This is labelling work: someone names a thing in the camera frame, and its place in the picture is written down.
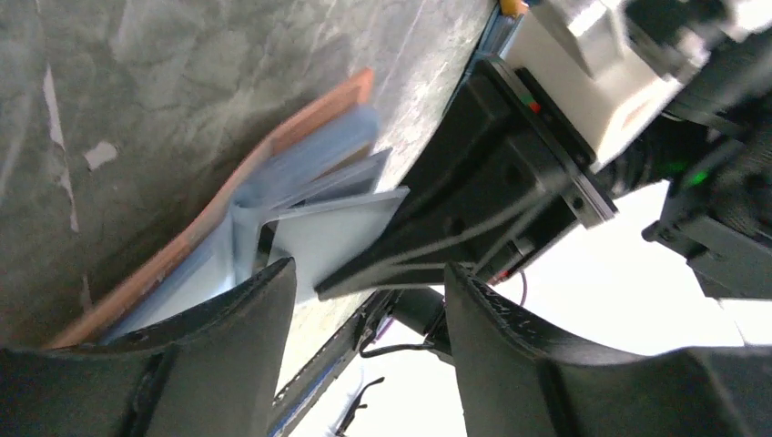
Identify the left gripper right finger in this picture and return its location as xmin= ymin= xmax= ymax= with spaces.
xmin=444 ymin=264 xmax=771 ymax=436

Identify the grey credit card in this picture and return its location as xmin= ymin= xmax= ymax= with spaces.
xmin=256 ymin=187 xmax=410 ymax=307

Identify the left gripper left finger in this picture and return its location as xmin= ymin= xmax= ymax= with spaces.
xmin=1 ymin=258 xmax=296 ymax=436

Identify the mustard yellow card holder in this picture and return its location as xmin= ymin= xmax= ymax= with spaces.
xmin=498 ymin=0 xmax=529 ymax=17

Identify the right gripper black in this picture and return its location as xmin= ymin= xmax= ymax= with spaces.
xmin=314 ymin=0 xmax=683 ymax=303

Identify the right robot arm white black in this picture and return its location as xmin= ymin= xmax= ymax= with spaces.
xmin=315 ymin=1 xmax=771 ymax=300

